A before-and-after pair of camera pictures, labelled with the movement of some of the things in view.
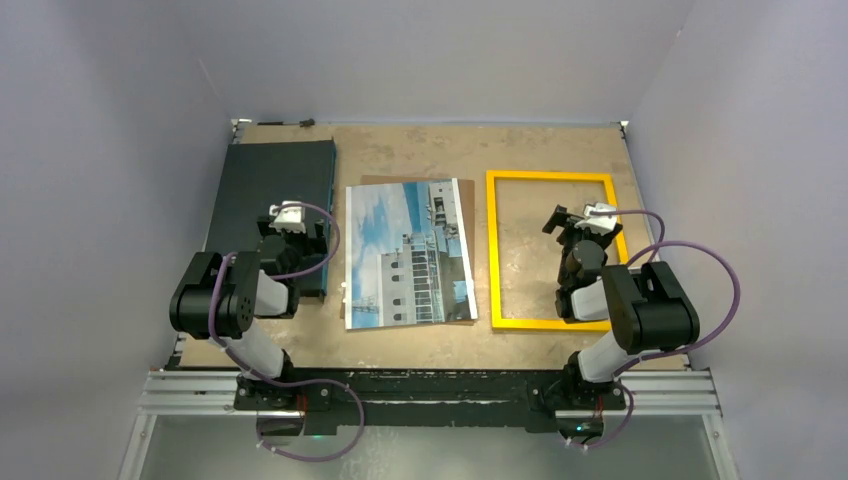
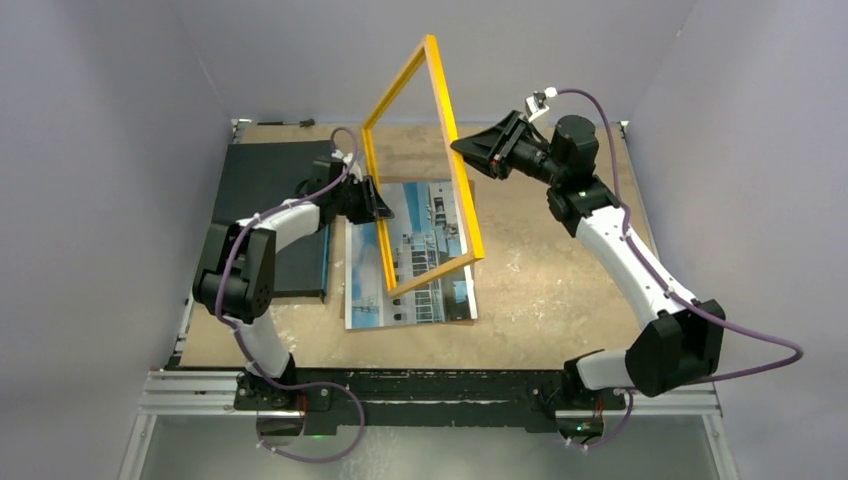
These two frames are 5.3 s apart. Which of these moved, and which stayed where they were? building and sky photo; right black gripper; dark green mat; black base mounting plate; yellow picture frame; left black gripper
Moved: right black gripper; yellow picture frame; left black gripper
Stayed: black base mounting plate; building and sky photo; dark green mat
